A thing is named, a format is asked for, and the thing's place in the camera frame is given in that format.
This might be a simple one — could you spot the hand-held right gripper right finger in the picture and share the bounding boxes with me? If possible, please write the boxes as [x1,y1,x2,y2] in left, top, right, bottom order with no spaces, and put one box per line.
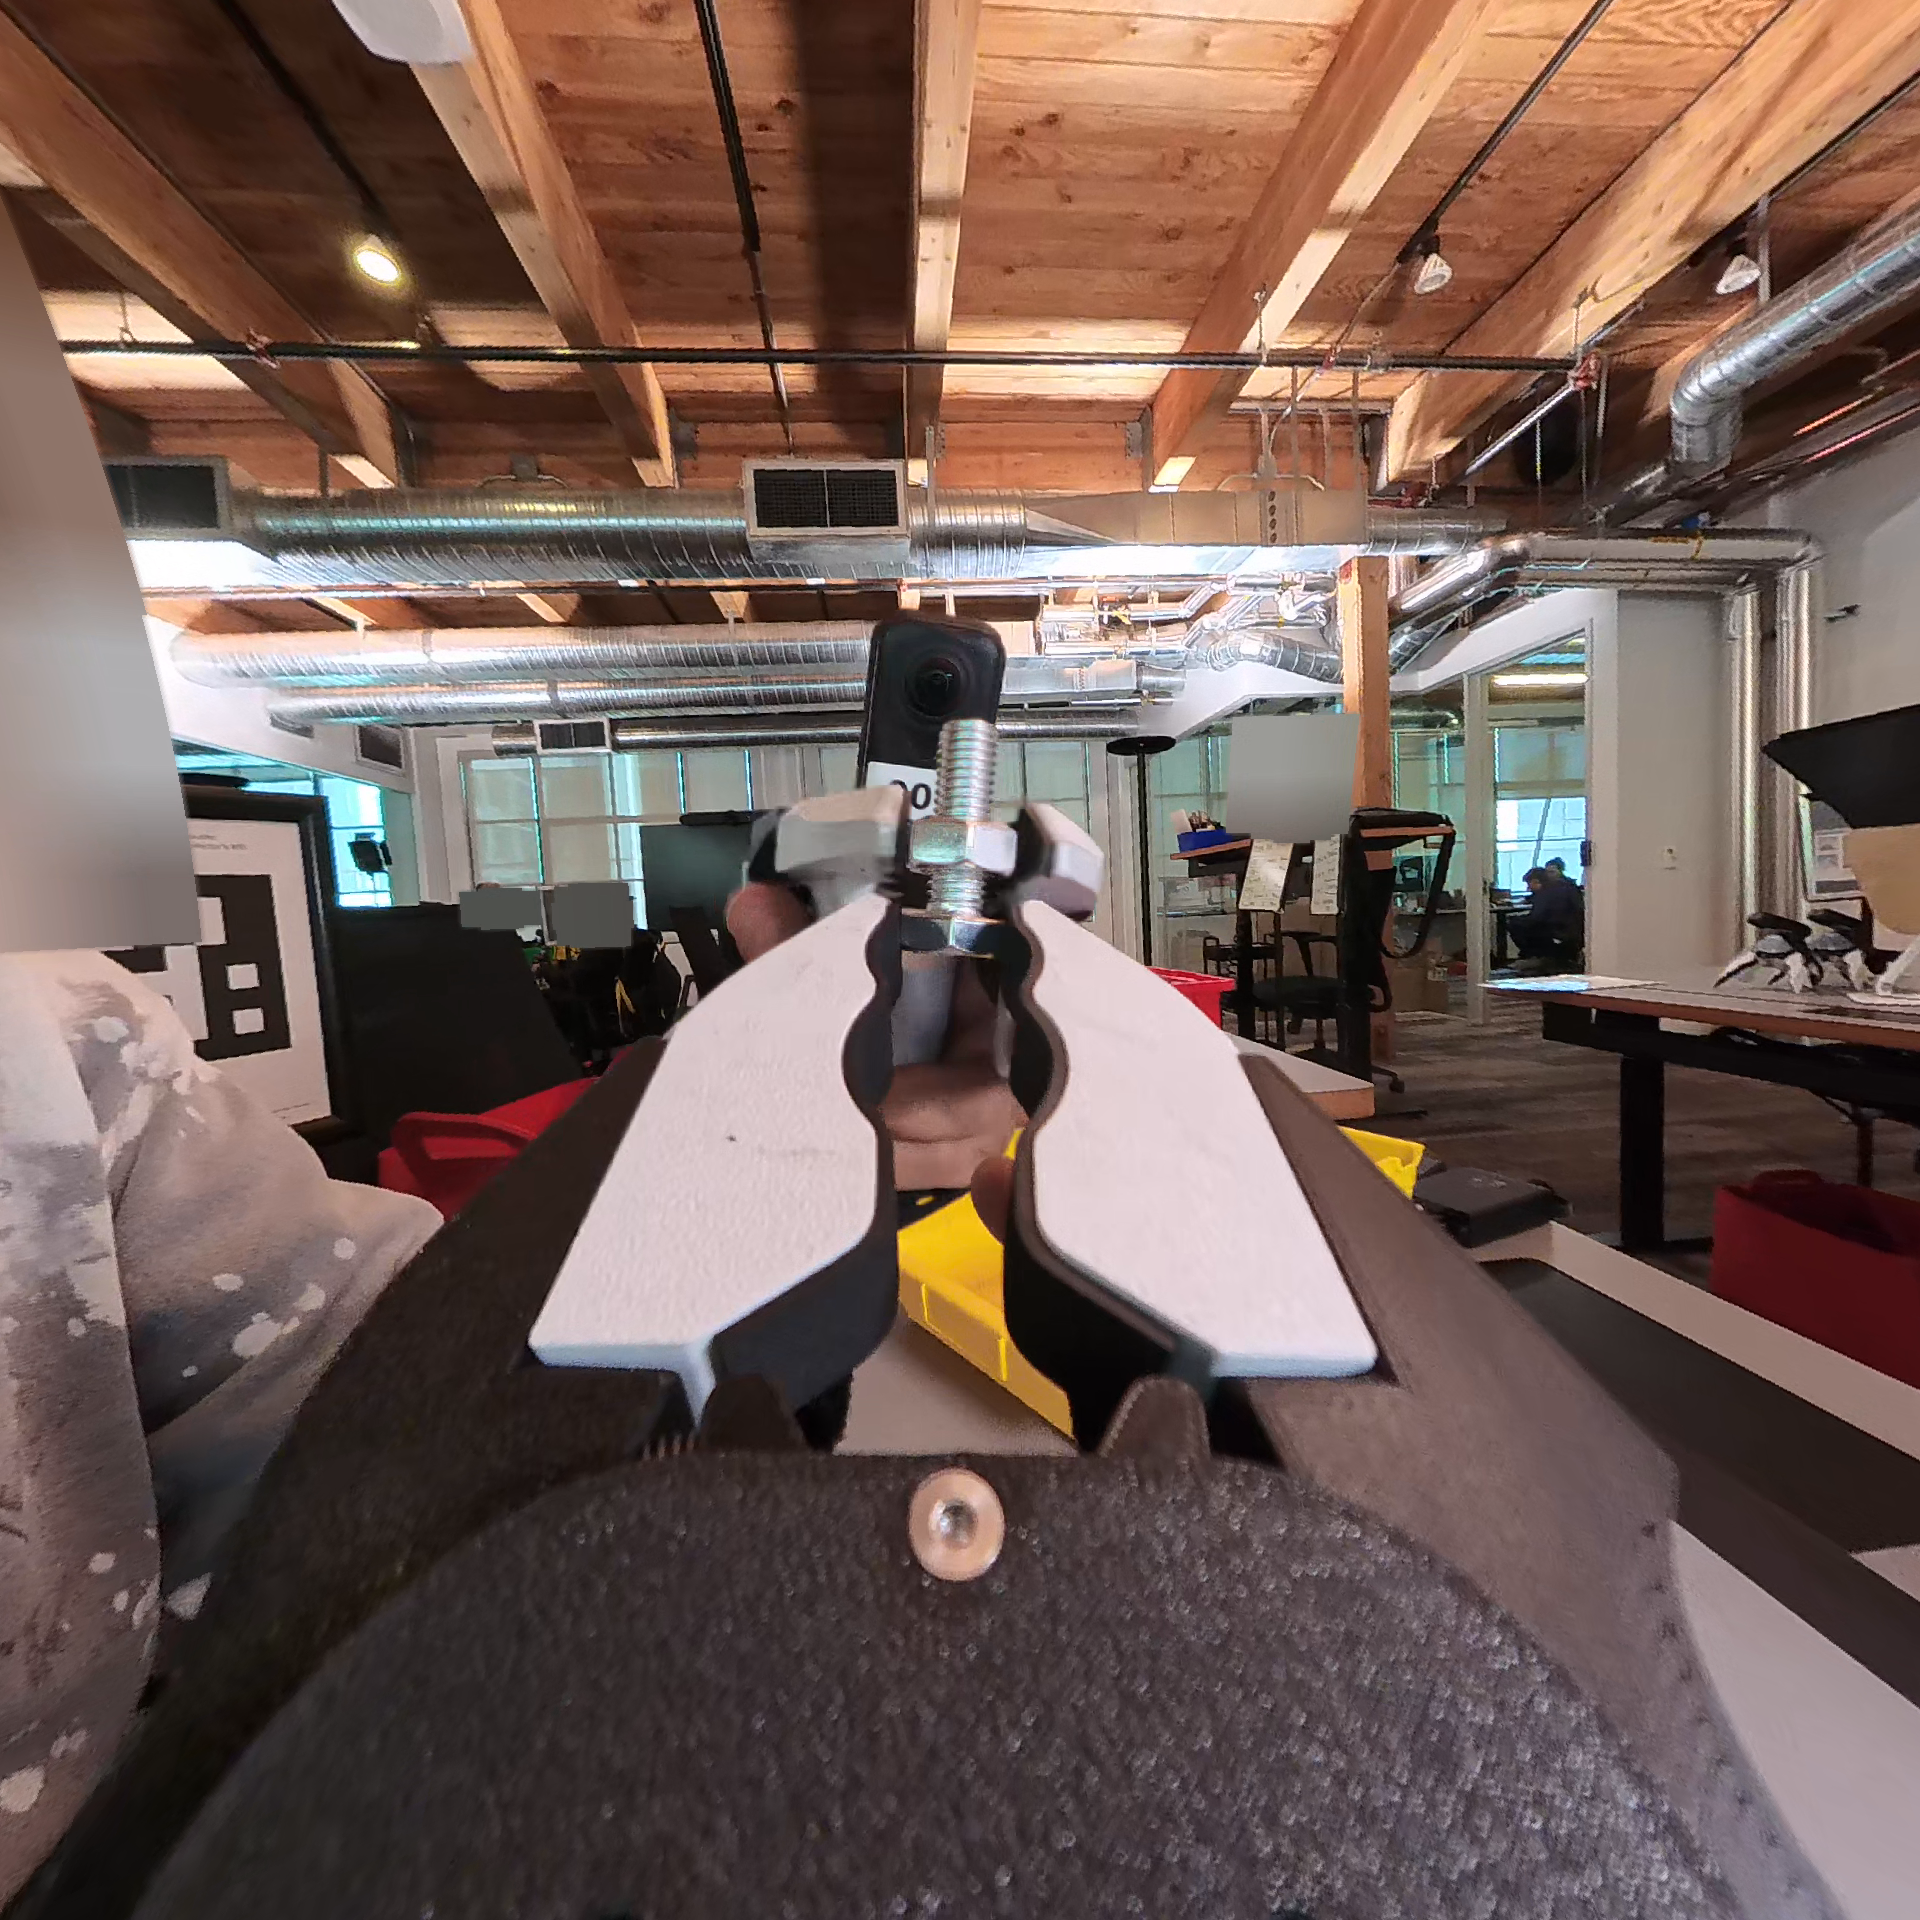
[1000,899,1384,1426]

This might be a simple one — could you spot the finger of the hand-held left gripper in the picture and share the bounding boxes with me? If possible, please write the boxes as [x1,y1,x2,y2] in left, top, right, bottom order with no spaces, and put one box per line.
[751,791,913,920]
[1020,802,1109,920]

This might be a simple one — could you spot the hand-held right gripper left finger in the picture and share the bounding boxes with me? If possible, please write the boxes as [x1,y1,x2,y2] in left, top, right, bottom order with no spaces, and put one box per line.
[527,896,911,1424]

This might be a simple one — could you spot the silver hex bolt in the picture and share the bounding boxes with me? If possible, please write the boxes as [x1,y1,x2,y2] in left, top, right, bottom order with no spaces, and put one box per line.
[913,719,1024,962]

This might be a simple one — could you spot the yellow plastic bin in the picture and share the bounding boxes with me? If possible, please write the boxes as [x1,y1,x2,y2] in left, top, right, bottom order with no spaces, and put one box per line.
[896,1123,1427,1434]

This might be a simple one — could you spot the person's left forearm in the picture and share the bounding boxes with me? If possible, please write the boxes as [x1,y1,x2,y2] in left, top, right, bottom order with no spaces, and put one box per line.
[0,943,449,1862]

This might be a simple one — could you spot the person's left hand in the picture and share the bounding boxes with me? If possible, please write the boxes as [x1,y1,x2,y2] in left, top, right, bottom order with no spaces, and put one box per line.
[725,877,1041,1190]

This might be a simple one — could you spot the black floor lamp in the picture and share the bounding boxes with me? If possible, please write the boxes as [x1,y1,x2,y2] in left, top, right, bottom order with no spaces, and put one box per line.
[1106,735,1179,969]

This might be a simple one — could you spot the dark computer monitor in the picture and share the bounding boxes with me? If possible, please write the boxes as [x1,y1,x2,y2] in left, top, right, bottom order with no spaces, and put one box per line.
[642,813,760,922]

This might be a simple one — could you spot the grey table with wooden edge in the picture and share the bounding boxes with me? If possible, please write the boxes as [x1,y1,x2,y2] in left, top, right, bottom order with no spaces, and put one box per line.
[1229,1035,1375,1120]

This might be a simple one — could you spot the black office chair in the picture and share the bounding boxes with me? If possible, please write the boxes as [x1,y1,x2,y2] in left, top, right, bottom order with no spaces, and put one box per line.
[329,899,579,1112]
[1232,960,1346,1058]

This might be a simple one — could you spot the ceiling vent grille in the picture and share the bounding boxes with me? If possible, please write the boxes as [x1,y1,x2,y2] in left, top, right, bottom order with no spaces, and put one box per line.
[744,456,913,541]

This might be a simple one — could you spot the tall black standing desk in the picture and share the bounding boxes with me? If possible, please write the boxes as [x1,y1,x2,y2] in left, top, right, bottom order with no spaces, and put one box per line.
[1339,807,1460,1112]

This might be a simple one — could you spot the black flat box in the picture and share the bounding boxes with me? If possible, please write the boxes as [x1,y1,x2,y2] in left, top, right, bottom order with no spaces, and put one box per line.
[1410,1161,1569,1248]

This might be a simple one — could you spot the black ceiling pipe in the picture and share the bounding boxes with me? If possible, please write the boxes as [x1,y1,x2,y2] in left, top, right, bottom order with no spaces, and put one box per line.
[60,342,1578,374]

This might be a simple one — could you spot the wooden desk with black legs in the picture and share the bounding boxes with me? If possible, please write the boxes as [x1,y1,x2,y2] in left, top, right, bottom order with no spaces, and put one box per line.
[1485,971,1920,1255]

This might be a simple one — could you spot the dark red storage bin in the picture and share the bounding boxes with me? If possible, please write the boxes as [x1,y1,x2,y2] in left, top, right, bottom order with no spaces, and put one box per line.
[1711,1169,1920,1343]

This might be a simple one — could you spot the white ceiling fixture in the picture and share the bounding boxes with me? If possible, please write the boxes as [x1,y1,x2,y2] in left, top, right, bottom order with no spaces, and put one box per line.
[329,0,474,63]

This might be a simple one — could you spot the large silver air duct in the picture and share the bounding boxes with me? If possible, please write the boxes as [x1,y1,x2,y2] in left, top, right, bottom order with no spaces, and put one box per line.
[224,479,1508,589]

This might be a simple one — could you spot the bent silver air duct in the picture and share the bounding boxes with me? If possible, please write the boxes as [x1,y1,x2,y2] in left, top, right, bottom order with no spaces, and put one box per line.
[1665,223,1920,482]

